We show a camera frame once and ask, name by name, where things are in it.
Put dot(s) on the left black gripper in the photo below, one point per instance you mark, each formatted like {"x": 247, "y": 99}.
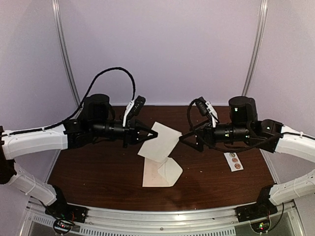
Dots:
{"x": 131, "y": 133}

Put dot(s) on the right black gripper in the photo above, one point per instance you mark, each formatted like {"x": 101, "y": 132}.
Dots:
{"x": 205, "y": 132}

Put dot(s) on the white letter paper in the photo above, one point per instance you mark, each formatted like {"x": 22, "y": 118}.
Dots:
{"x": 159, "y": 148}

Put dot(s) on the cream envelope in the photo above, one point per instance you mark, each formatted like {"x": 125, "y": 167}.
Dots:
{"x": 161, "y": 174}

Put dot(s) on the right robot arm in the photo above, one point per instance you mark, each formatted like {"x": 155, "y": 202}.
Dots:
{"x": 244, "y": 131}

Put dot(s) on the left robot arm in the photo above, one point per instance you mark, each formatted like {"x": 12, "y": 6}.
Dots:
{"x": 95, "y": 120}

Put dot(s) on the sticker strip with seals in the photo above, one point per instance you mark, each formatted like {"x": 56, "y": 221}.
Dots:
{"x": 233, "y": 161}

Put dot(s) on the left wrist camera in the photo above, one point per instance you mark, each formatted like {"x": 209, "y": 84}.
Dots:
{"x": 133, "y": 109}

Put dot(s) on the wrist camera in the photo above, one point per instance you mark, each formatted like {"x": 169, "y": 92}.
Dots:
{"x": 207, "y": 110}
{"x": 133, "y": 109}

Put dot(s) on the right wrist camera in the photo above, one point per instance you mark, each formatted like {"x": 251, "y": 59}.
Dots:
{"x": 207, "y": 110}

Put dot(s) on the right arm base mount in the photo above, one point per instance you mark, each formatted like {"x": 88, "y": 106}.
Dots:
{"x": 258, "y": 216}

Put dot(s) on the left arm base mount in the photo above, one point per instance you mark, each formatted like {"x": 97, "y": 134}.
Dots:
{"x": 68, "y": 219}

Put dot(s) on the right aluminium frame post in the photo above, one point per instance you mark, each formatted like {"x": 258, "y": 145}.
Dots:
{"x": 260, "y": 29}

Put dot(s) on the aluminium frame post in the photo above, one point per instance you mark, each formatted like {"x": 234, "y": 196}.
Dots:
{"x": 260, "y": 29}
{"x": 64, "y": 52}

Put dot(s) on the left aluminium frame post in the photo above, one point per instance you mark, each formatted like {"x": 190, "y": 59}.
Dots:
{"x": 64, "y": 52}

